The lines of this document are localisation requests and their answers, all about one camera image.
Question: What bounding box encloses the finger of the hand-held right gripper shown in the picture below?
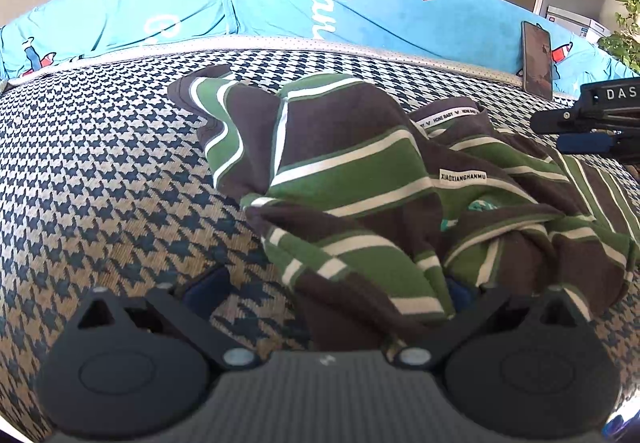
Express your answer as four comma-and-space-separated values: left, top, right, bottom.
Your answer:
530, 108, 586, 134
557, 133, 618, 154

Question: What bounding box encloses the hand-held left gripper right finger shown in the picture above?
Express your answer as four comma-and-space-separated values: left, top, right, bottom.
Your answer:
397, 280, 576, 369

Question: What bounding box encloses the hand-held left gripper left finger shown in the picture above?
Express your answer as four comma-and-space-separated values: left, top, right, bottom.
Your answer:
79, 267, 257, 371

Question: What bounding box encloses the green brown striped shirt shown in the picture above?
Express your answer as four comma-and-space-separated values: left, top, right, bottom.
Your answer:
167, 64, 640, 354

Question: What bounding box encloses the green leafy plant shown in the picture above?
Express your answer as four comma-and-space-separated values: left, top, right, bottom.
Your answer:
597, 0, 640, 74

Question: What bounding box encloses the black smartphone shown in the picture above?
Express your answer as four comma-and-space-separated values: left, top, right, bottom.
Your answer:
521, 21, 554, 101

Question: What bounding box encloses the white chest freezer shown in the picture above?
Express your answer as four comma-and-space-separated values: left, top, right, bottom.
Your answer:
545, 5, 611, 44

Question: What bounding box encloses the houndstooth sofa seat cushion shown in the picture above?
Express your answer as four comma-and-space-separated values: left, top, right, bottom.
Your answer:
0, 35, 640, 443

